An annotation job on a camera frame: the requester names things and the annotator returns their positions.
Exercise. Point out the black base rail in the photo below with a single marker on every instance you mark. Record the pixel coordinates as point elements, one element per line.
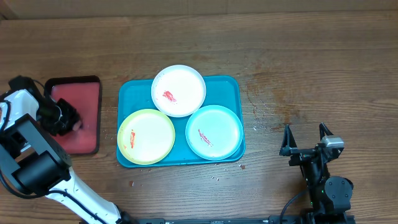
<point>273,219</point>

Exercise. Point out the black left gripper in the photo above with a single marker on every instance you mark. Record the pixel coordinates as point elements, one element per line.
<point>65,125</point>

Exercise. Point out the white plate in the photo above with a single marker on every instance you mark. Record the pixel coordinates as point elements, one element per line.
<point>178,91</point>

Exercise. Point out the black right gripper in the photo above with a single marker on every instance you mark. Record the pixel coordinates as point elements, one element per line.
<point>305,152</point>

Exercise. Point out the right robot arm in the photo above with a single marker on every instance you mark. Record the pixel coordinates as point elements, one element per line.
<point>329,195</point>

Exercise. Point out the dark red-lined tray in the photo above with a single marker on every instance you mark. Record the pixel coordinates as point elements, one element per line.
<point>85,95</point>

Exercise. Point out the teal plastic tray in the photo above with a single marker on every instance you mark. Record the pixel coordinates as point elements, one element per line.
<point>221,90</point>

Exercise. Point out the light blue plate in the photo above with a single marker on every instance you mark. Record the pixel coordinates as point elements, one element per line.
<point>214,132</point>

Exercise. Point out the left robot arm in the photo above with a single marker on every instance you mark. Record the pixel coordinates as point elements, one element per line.
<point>34,165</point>

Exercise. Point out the yellow-green plate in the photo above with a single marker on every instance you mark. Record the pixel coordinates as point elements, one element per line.
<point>146,137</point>

